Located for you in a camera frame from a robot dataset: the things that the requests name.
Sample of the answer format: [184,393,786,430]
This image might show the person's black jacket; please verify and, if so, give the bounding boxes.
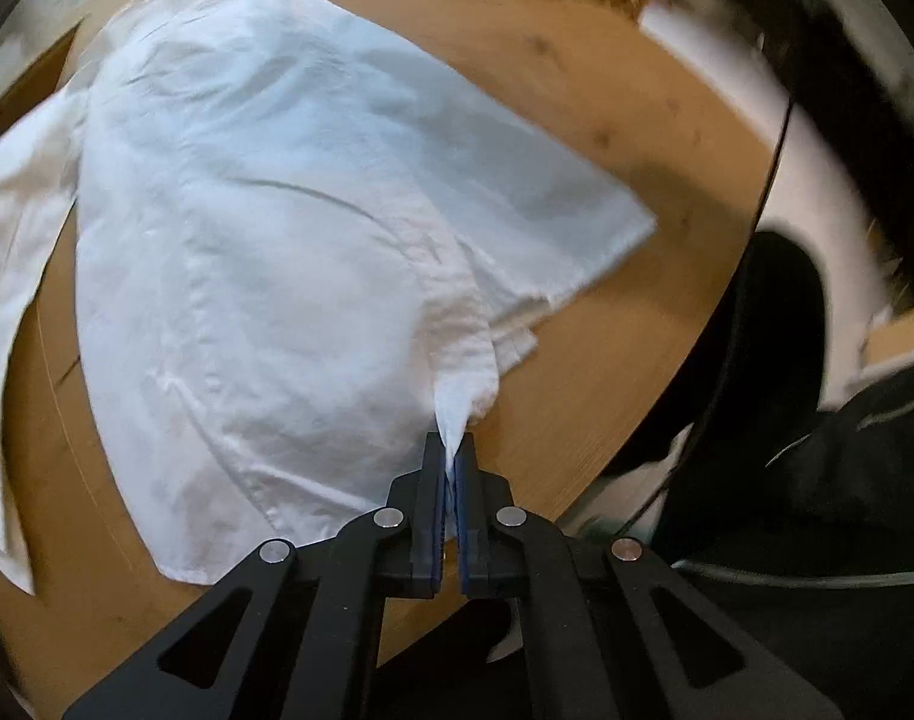
[652,367,914,720]

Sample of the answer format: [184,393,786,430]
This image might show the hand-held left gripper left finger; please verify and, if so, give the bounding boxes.
[62,431,450,720]

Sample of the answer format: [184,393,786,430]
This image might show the white button-up shirt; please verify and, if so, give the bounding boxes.
[0,0,659,593]

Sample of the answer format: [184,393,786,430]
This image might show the person's right forearm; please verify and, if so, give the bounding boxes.
[749,0,914,308]

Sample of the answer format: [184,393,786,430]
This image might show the person's right leg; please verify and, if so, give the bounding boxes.
[629,231,833,481]

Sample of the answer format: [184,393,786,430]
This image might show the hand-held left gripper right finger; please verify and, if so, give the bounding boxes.
[452,431,848,720]

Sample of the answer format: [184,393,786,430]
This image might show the black cable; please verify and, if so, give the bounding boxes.
[637,90,799,541]

